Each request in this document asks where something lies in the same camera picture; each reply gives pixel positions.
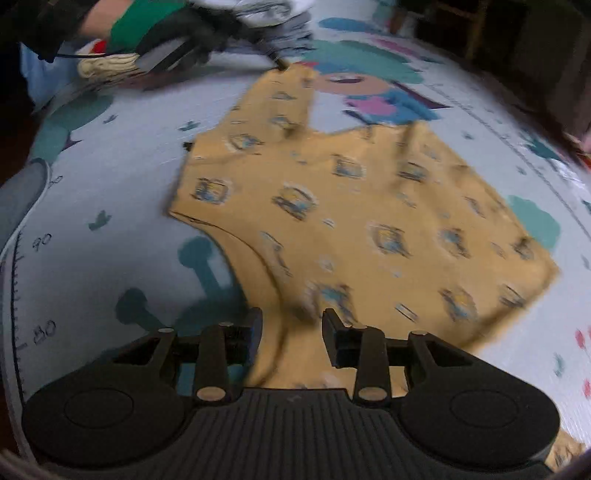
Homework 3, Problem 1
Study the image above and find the cartoon printed play mat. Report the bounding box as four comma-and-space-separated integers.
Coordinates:
0, 0, 591, 467

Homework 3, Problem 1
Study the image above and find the grey slipper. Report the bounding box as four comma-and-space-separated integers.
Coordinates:
0, 159, 51, 252

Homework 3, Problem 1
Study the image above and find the yellow printed vest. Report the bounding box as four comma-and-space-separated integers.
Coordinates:
168, 62, 585, 472

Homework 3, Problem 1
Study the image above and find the person's left forearm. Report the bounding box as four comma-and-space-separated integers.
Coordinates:
0, 0, 137, 63

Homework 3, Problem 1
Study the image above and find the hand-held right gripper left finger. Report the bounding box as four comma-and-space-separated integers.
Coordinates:
110, 308, 264, 404

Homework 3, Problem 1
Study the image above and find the folded white quilted garment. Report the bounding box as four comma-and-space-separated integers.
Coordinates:
187, 0, 317, 26

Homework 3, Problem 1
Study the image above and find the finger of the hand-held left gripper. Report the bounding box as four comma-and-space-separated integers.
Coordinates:
252, 37, 288, 71

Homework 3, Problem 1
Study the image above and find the wooden chair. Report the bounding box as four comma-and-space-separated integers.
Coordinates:
390, 0, 492, 63

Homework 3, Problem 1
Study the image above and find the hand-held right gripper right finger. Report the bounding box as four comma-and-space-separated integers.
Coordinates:
321, 308, 470, 406

